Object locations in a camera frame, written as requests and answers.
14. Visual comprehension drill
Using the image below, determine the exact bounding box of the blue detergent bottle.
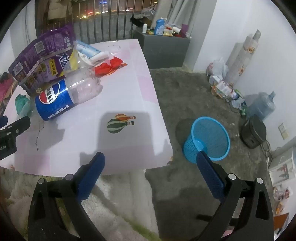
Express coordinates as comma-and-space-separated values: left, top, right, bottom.
154, 18, 167, 36

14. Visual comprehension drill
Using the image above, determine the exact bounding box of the clear plastic bag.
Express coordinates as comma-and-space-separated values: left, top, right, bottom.
141, 6, 158, 19

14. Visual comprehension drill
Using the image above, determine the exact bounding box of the yellow snack wrapper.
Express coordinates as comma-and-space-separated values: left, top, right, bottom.
69, 49, 80, 70

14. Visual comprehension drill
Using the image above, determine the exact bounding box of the white fluffy rug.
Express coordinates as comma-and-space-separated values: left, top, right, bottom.
0, 170, 160, 241

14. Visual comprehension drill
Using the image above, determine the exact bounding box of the grey roll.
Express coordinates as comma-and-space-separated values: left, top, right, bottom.
234, 42, 244, 61

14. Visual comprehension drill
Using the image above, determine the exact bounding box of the blue white tissue pack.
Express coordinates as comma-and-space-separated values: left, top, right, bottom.
75, 39, 102, 59

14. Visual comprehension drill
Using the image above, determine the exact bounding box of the empty blue water jug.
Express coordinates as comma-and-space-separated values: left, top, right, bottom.
246, 91, 277, 120

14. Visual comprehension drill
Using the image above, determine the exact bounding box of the clear bottle with blue label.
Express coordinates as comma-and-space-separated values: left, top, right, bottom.
35, 66, 103, 121

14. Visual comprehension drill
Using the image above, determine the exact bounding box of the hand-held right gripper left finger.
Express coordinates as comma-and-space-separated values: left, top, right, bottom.
27, 152, 107, 241

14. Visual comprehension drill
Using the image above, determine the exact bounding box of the metal railing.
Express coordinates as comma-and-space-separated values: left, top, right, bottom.
35, 0, 160, 44

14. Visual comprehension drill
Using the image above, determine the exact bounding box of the grey cabinet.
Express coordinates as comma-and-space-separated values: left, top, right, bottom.
133, 28, 191, 69

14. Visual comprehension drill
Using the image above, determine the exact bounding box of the grey curtain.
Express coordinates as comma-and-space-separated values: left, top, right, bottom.
165, 0, 216, 26

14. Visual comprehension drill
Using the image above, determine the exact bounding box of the red wrapper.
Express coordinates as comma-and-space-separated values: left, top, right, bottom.
94, 56, 127, 78

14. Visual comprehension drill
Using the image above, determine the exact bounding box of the black rice cooker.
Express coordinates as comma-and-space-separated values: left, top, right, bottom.
240, 114, 267, 149

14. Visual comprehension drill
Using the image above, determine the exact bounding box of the black bag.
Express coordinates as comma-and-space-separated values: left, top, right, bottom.
131, 16, 153, 29

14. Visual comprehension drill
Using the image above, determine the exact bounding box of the wall socket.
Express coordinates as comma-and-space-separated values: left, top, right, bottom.
278, 123, 289, 139

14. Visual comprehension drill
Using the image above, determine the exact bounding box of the purple snack bag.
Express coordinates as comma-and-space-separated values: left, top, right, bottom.
8, 24, 77, 95

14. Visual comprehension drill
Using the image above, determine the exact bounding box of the black power cable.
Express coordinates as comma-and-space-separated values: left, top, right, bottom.
261, 139, 272, 163

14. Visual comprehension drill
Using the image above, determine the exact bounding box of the hanging beige coat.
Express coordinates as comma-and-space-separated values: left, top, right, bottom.
47, 0, 74, 22

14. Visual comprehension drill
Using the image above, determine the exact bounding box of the white plastic bag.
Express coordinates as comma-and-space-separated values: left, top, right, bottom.
206, 57, 228, 80

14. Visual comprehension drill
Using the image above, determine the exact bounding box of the white water dispenser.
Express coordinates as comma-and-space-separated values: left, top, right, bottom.
268, 153, 296, 186

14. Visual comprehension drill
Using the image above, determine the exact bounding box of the pink cloth pile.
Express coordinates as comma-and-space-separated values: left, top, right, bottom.
0, 72, 19, 102

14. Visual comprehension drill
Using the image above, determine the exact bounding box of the white wrapper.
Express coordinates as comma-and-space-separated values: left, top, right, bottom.
79, 51, 112, 67

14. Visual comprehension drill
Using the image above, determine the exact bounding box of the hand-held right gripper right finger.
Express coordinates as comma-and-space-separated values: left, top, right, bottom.
196, 151, 275, 241

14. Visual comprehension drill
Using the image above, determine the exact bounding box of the pile of snack packets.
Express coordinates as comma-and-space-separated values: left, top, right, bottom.
273, 185, 292, 214

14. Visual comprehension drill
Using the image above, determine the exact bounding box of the blue plastic waste basket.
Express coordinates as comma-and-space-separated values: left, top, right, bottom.
183, 116, 230, 164

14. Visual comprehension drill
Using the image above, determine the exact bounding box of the teal crumpled cloth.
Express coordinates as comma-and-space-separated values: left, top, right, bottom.
15, 94, 33, 116

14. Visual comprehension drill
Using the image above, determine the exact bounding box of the white carton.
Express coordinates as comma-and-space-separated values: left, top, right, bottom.
209, 75, 223, 86

